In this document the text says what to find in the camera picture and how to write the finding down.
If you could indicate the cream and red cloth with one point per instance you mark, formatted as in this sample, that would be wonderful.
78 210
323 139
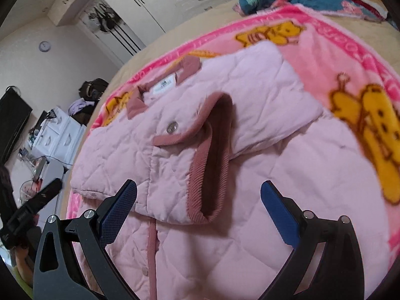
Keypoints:
365 3

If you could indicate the small electric fan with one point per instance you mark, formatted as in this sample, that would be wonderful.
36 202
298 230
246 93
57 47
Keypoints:
28 190

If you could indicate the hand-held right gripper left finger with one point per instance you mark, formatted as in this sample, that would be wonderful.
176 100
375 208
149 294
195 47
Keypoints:
120 206

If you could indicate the black television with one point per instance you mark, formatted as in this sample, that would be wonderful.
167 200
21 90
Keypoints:
12 122

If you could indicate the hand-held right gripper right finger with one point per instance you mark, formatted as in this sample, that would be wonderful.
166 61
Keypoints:
279 212

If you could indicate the pink printed blanket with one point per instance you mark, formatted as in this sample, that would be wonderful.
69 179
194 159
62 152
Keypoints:
328 56

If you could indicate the purple clothes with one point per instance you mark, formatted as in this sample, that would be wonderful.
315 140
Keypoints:
78 106

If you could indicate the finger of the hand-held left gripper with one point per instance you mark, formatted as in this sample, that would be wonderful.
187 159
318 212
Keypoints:
43 197

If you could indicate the white drawer cabinet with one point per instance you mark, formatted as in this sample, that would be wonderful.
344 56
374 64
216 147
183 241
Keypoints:
62 134

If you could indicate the bed with beige sheet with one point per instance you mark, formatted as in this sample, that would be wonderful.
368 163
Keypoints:
175 40

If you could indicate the hanging bags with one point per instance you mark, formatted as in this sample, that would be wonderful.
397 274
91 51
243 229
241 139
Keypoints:
104 18

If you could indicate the low white cabinet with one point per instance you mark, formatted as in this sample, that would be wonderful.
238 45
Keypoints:
56 168

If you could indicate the pink quilted jacket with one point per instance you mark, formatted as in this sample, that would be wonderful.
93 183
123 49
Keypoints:
250 178

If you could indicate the round wall clock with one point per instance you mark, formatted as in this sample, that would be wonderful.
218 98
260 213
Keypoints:
45 46

